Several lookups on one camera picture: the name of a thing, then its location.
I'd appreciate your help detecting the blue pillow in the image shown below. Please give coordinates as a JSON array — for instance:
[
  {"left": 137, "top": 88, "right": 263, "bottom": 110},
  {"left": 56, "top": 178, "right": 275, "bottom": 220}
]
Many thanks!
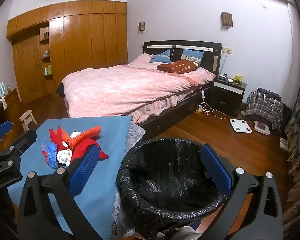
[
  {"left": 149, "top": 49, "right": 172, "bottom": 64},
  {"left": 181, "top": 49, "right": 205, "bottom": 64}
]

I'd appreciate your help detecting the dark cloth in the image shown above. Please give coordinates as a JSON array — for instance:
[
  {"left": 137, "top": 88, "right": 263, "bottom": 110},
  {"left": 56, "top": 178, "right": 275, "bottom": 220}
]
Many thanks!
[{"left": 55, "top": 82, "right": 65, "bottom": 98}]

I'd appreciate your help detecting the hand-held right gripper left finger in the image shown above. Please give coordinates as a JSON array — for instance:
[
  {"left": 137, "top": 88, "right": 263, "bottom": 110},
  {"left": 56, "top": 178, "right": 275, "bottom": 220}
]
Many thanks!
[{"left": 16, "top": 145, "right": 103, "bottom": 240}]

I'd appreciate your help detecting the large white tissue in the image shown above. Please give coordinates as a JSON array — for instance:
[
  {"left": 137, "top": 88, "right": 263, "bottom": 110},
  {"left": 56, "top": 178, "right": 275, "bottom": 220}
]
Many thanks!
[{"left": 57, "top": 149, "right": 73, "bottom": 167}]

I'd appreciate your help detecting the plaid cloth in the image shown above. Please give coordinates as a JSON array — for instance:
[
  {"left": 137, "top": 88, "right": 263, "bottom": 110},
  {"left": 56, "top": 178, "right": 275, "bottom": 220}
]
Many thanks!
[{"left": 246, "top": 91, "right": 283, "bottom": 130}]

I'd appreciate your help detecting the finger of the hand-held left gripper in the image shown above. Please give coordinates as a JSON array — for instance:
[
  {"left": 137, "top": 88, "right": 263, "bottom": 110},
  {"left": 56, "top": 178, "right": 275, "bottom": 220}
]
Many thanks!
[
  {"left": 4, "top": 129, "right": 38, "bottom": 156},
  {"left": 0, "top": 120, "right": 13, "bottom": 142}
]

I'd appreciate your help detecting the white and red flat scale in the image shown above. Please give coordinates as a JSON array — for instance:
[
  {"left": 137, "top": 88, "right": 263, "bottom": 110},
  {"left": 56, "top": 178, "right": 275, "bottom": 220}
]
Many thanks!
[{"left": 254, "top": 120, "right": 271, "bottom": 136}]

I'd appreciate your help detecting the blue tablecloth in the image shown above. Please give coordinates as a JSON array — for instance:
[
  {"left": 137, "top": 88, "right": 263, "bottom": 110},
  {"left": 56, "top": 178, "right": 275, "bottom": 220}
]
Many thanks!
[{"left": 5, "top": 116, "right": 133, "bottom": 240}]

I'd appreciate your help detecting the white bathroom scale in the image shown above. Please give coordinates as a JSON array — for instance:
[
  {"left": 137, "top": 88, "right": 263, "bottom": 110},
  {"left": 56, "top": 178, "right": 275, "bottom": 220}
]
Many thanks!
[{"left": 229, "top": 118, "right": 252, "bottom": 133}]

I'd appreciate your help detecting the wooden door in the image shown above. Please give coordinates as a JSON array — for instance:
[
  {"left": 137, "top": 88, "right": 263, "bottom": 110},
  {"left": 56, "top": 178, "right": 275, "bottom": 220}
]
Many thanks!
[{"left": 15, "top": 36, "right": 47, "bottom": 104}]

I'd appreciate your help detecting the white power cable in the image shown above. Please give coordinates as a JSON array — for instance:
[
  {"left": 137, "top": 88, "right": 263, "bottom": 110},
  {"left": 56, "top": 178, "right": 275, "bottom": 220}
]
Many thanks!
[{"left": 197, "top": 87, "right": 227, "bottom": 120}]

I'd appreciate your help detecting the red cloth piece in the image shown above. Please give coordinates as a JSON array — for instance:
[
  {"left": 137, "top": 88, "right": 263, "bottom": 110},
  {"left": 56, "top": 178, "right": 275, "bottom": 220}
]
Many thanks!
[{"left": 71, "top": 140, "right": 109, "bottom": 162}]

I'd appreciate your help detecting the dark nightstand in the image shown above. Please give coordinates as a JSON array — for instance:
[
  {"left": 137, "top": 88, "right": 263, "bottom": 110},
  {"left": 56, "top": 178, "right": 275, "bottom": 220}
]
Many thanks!
[{"left": 210, "top": 75, "right": 247, "bottom": 117}]

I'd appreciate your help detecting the bin with black liner bag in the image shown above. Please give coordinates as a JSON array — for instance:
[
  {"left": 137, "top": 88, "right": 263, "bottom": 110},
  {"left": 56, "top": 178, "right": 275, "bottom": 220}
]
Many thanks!
[{"left": 116, "top": 138, "right": 234, "bottom": 240}]

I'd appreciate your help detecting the brown dotted pillow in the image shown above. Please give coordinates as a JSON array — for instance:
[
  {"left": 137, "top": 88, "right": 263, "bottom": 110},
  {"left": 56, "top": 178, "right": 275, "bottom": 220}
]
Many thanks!
[{"left": 157, "top": 59, "right": 199, "bottom": 74}]

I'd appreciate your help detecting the dark wooden bed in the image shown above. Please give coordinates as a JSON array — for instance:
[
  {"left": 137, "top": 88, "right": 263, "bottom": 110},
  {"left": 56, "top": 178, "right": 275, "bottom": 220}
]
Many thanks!
[{"left": 56, "top": 41, "right": 222, "bottom": 133}]

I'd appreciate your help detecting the small wooden stool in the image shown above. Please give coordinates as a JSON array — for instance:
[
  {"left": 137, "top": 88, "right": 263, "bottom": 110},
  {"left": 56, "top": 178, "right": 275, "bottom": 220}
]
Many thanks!
[{"left": 18, "top": 110, "right": 37, "bottom": 132}]

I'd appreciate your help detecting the wooden sideboard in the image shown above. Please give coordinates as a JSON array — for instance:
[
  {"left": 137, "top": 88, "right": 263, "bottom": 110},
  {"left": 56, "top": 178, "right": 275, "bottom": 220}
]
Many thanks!
[{"left": 0, "top": 87, "right": 24, "bottom": 140}]

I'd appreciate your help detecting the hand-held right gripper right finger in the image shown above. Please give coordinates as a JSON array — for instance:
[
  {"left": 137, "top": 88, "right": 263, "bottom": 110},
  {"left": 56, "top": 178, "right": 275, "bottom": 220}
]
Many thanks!
[{"left": 200, "top": 144, "right": 284, "bottom": 240}]

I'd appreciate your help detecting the blue plastic bag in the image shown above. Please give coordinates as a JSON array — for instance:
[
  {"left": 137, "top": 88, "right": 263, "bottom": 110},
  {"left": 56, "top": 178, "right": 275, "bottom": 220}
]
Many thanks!
[{"left": 42, "top": 142, "right": 58, "bottom": 168}]

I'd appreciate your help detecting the silver quilted cover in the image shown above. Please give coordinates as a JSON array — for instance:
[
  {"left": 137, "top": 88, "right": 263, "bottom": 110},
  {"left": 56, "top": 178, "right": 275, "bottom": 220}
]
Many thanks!
[{"left": 110, "top": 122, "right": 145, "bottom": 230}]

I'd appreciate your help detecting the pink blanket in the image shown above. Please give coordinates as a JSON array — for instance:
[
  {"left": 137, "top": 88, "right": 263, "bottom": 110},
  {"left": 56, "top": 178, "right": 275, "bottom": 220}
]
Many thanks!
[{"left": 62, "top": 53, "right": 216, "bottom": 124}]

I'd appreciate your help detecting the wooden wardrobe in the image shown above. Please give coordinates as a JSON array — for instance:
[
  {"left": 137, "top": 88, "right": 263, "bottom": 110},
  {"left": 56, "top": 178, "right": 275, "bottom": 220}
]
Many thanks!
[{"left": 6, "top": 1, "right": 127, "bottom": 98}]

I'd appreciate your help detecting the orange foam net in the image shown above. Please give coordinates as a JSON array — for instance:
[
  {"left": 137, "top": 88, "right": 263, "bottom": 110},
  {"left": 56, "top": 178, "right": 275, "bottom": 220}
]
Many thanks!
[{"left": 70, "top": 126, "right": 102, "bottom": 149}]

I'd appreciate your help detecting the large wall lamp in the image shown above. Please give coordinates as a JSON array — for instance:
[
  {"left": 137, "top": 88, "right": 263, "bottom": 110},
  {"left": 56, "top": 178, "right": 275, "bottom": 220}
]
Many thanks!
[{"left": 220, "top": 12, "right": 233, "bottom": 28}]

